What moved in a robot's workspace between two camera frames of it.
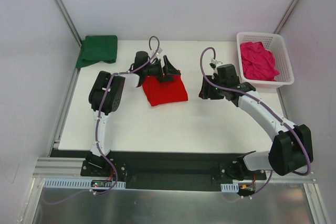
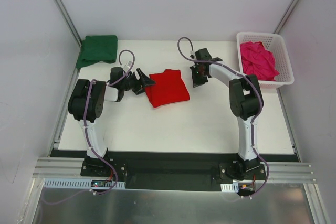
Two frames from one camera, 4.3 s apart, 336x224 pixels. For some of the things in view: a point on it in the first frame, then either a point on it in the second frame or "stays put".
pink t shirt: (258, 62) stays put
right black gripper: (207, 91) -> (197, 74)
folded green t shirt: (95, 49) stays put
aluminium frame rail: (58, 167) stays put
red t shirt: (158, 93) stays put
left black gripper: (163, 69) -> (139, 82)
